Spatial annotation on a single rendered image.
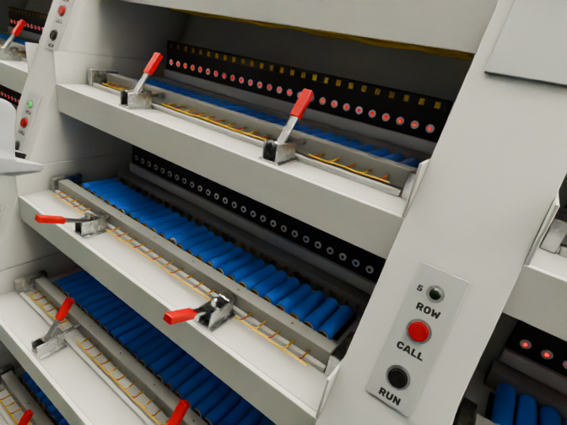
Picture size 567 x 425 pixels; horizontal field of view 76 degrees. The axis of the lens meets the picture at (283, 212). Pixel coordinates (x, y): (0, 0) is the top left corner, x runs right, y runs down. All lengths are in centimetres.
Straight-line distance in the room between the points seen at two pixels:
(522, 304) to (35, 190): 73
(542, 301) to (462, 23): 24
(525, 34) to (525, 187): 12
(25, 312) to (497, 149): 74
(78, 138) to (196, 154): 35
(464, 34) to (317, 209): 21
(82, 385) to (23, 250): 29
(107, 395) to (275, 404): 30
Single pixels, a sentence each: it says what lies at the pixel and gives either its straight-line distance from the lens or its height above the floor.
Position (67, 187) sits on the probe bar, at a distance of 74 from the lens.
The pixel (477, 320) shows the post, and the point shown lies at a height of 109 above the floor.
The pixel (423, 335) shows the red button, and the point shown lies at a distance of 33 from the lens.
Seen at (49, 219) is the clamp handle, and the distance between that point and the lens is 59.
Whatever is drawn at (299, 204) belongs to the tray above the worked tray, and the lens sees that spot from 38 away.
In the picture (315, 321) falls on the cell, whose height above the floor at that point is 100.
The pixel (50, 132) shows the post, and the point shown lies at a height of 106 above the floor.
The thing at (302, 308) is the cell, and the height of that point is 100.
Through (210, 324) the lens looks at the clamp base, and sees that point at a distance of 44.
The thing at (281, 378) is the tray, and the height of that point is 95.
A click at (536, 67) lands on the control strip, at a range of 36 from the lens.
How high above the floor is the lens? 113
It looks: 4 degrees down
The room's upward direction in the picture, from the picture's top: 22 degrees clockwise
